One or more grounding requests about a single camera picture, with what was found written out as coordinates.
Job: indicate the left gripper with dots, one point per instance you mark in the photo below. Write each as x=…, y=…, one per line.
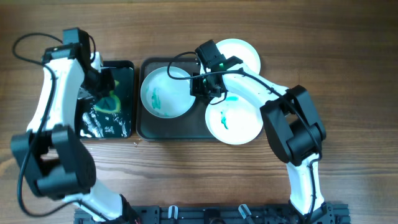
x=101, y=86

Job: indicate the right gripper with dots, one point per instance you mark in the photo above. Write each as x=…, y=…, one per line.
x=202, y=88

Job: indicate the green yellow sponge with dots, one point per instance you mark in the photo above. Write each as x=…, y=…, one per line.
x=110, y=104

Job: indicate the white plate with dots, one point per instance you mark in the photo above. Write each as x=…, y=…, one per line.
x=242, y=50
x=232, y=119

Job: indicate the light blue plate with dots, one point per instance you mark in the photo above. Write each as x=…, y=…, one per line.
x=165, y=97

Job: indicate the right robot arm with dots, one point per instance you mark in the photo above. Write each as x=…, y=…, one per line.
x=293, y=127

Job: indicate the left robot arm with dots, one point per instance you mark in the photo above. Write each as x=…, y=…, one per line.
x=82, y=96

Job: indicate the dark serving tray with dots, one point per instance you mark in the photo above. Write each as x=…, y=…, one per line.
x=189, y=126

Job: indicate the black water tub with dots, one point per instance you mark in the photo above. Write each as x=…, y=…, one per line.
x=91, y=124

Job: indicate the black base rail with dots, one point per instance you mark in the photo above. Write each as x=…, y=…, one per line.
x=328, y=213

